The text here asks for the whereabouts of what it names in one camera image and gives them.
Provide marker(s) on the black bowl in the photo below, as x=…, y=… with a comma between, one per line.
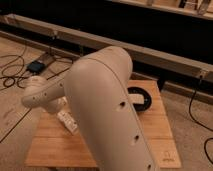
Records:
x=147, y=98

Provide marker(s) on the black power adapter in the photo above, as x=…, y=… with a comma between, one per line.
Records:
x=35, y=67

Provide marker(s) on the wooden table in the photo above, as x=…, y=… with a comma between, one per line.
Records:
x=54, y=146

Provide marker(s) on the white plastic bottle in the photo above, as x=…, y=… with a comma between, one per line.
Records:
x=67, y=120

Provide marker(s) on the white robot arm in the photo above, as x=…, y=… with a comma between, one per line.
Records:
x=95, y=88

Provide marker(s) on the white sponge block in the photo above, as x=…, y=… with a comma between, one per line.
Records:
x=137, y=99

